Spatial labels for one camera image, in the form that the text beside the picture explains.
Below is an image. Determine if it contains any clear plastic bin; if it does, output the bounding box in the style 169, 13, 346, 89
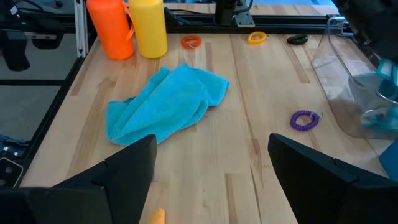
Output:
312, 16, 398, 156

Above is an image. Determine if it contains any person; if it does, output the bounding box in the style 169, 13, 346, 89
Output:
0, 133, 30, 159

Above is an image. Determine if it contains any yellow squeeze bottle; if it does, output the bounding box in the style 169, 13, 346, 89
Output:
127, 0, 169, 60

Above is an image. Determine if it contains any red coil wristband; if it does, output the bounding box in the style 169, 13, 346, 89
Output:
180, 35, 203, 50

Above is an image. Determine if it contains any black coil wristband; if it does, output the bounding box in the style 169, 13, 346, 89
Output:
286, 34, 310, 45

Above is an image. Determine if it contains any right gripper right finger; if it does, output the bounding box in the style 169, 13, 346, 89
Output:
267, 133, 396, 224

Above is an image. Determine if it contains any yellow-orange coil wristband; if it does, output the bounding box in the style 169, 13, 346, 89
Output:
246, 30, 269, 45

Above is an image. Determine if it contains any purple coil wristband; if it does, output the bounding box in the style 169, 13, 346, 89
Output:
289, 110, 323, 132

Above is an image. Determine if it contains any neon red-orange squeeze bottle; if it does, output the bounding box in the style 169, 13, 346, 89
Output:
85, 0, 136, 61

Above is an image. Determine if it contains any cyan microfiber towel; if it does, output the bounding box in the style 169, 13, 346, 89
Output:
106, 63, 230, 147

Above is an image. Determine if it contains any silver aluminium post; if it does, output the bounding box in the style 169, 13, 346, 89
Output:
74, 0, 89, 59

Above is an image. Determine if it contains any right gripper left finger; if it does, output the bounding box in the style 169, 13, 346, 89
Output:
51, 134, 158, 224

